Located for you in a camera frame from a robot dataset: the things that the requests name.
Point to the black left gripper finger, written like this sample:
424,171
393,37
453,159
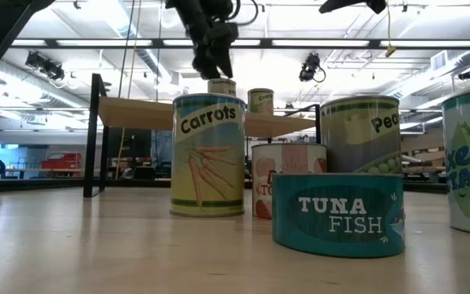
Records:
206,63
224,53

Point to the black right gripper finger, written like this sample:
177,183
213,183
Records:
341,5

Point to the peaches tin can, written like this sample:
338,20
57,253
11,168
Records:
221,87

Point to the oranges tin can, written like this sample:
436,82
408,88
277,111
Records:
260,102

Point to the carrots tin can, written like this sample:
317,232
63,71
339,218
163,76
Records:
208,163

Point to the short tomatoes tin can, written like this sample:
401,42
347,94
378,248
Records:
284,159

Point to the peas tin can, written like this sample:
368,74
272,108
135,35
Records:
357,134

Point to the teal tuna fish can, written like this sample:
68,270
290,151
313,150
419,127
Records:
337,216

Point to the wooden shelf with black legs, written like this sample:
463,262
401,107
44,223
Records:
137,114

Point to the grey air vent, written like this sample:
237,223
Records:
439,60

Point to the person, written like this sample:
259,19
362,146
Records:
161,151

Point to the red cart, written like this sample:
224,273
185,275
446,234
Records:
61,162

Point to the black overhead frame beam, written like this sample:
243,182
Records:
265,43

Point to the black ceiling-mounted camera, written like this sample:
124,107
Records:
310,67

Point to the small black ceiling camera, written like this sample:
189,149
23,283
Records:
467,74

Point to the black aluminium table frame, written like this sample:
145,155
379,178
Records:
35,184

